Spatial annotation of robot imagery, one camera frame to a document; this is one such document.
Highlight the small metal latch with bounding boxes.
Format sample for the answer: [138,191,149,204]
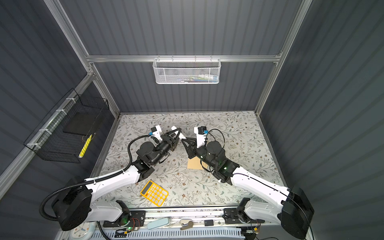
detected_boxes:
[180,219,194,231]

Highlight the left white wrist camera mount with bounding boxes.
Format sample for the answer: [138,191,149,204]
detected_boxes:
[149,125,162,142]

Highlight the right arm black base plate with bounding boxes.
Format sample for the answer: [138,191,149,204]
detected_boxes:
[222,208,265,225]

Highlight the manila paper envelope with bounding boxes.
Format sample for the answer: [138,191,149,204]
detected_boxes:
[187,157,209,170]

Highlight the light blue eraser case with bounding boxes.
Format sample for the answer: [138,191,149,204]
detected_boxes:
[147,218,171,230]

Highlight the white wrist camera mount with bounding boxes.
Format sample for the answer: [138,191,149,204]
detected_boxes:
[149,125,162,142]
[194,126,208,148]

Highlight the yellow calculator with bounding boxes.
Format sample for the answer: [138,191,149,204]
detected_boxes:
[140,181,169,207]

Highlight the white analog clock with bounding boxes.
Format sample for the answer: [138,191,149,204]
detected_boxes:
[69,222,96,240]

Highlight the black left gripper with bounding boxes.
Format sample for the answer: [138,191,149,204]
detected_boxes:
[150,127,180,168]

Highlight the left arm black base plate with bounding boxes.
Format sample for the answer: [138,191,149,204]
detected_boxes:
[103,211,146,228]

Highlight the white glue stick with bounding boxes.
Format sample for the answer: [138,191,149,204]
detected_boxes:
[171,126,186,140]

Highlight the black wire basket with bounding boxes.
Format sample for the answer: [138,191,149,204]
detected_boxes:
[24,91,109,164]

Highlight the white wire mesh basket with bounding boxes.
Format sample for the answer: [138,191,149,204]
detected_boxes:
[153,60,222,85]

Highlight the white slotted cable duct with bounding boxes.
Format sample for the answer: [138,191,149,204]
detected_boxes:
[104,227,245,240]

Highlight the pens in white basket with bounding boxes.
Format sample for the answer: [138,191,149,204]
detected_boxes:
[178,74,219,84]

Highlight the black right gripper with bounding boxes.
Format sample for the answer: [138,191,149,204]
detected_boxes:
[182,136,218,170]

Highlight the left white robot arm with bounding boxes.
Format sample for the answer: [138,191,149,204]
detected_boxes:
[39,128,182,231]

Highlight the small black square block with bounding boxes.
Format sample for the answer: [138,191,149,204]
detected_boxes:
[204,220,214,227]

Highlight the black corrugated cable hose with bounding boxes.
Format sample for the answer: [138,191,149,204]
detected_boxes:
[38,134,154,240]

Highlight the yellow highlighter pen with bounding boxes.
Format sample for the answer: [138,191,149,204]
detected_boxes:
[79,135,93,159]

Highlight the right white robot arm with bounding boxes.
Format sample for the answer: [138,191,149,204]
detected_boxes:
[182,138,315,240]

